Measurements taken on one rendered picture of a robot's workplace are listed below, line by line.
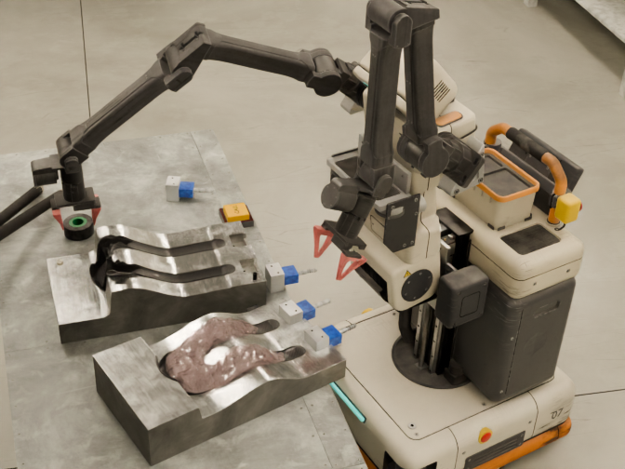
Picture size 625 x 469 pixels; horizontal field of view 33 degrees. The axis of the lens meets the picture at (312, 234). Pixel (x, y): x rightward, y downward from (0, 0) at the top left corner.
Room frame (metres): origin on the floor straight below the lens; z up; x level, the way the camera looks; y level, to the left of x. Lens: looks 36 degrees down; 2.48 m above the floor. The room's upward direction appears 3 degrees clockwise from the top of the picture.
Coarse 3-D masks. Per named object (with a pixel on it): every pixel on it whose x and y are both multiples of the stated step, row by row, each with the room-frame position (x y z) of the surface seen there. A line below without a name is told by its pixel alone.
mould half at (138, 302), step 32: (224, 224) 2.21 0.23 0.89; (64, 256) 2.08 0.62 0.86; (96, 256) 2.07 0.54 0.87; (128, 256) 2.00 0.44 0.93; (160, 256) 2.05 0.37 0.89; (192, 256) 2.07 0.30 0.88; (224, 256) 2.07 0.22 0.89; (64, 288) 1.95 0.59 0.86; (96, 288) 1.96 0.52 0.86; (128, 288) 1.87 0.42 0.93; (160, 288) 1.91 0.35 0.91; (192, 288) 1.95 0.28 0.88; (224, 288) 1.95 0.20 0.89; (256, 288) 1.97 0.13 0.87; (64, 320) 1.83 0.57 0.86; (96, 320) 1.85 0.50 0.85; (128, 320) 1.87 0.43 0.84; (160, 320) 1.90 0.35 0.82; (192, 320) 1.92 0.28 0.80
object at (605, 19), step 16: (528, 0) 5.74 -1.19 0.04; (576, 0) 5.30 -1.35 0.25; (592, 0) 5.28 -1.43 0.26; (608, 0) 5.29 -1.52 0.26; (624, 0) 5.30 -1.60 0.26; (608, 16) 5.08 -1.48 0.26; (624, 16) 5.09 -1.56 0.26; (624, 32) 4.90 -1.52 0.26; (624, 80) 4.71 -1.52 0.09; (624, 96) 4.68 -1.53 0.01
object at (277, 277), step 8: (272, 264) 2.09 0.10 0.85; (272, 272) 2.06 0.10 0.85; (280, 272) 2.06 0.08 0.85; (288, 272) 2.08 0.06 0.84; (296, 272) 2.08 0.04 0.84; (304, 272) 2.10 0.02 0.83; (312, 272) 2.10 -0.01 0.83; (272, 280) 2.05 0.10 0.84; (280, 280) 2.05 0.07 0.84; (288, 280) 2.06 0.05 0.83; (296, 280) 2.07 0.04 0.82; (272, 288) 2.05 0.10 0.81; (280, 288) 2.05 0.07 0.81
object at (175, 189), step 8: (168, 176) 2.48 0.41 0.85; (176, 176) 2.48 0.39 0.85; (168, 184) 2.43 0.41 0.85; (176, 184) 2.43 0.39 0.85; (184, 184) 2.46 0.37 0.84; (192, 184) 2.46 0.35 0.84; (168, 192) 2.43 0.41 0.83; (176, 192) 2.43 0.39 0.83; (184, 192) 2.43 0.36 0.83; (192, 192) 2.43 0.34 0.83; (200, 192) 2.45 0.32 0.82; (208, 192) 2.45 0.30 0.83; (168, 200) 2.43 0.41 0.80; (176, 200) 2.43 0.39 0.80
